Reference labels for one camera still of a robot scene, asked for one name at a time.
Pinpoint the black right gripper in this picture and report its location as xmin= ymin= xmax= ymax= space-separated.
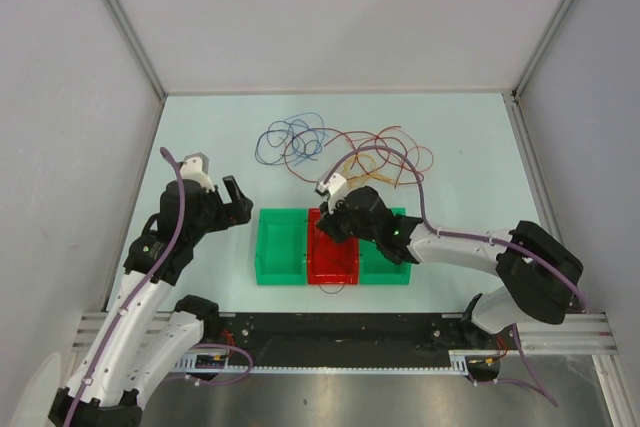
xmin=316 ymin=192 xmax=379 ymax=246

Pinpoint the brown cable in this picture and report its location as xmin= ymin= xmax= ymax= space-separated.
xmin=312 ymin=231 xmax=359 ymax=297

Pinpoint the light blue cable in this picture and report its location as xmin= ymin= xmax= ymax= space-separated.
xmin=282 ymin=110 xmax=326 ymax=168

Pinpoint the dark blue cable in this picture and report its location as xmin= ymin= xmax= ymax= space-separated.
xmin=254 ymin=119 xmax=324 ymax=167

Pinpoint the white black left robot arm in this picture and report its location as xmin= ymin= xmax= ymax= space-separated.
xmin=49 ymin=174 xmax=253 ymax=426

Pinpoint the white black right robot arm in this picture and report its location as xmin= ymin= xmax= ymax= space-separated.
xmin=315 ymin=185 xmax=583 ymax=348

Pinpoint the red plastic bin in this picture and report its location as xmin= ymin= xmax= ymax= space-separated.
xmin=306 ymin=208 xmax=359 ymax=285

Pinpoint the left green plastic bin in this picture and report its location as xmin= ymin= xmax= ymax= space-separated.
xmin=255 ymin=209 xmax=308 ymax=286

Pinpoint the green plastic bin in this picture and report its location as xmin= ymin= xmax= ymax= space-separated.
xmin=356 ymin=228 xmax=412 ymax=286
xmin=255 ymin=209 xmax=308 ymax=286

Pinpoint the right green plastic bin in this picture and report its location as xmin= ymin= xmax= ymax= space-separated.
xmin=356 ymin=228 xmax=412 ymax=286

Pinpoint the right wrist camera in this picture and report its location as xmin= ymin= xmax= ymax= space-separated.
xmin=315 ymin=173 xmax=349 ymax=212

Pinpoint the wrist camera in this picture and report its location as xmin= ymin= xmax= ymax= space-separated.
xmin=315 ymin=173 xmax=349 ymax=212
xmin=180 ymin=153 xmax=217 ymax=192

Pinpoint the yellow cable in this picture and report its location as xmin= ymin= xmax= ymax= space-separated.
xmin=339 ymin=151 xmax=401 ymax=188

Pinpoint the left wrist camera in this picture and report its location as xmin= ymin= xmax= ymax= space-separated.
xmin=180 ymin=153 xmax=217 ymax=192

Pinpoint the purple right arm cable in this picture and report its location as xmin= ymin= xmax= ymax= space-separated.
xmin=319 ymin=145 xmax=591 ymax=316

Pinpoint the dark red cable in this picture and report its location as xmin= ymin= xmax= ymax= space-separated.
xmin=283 ymin=124 xmax=436 ymax=188

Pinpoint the slotted cable duct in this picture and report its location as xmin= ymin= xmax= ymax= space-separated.
xmin=170 ymin=351 xmax=506 ymax=377

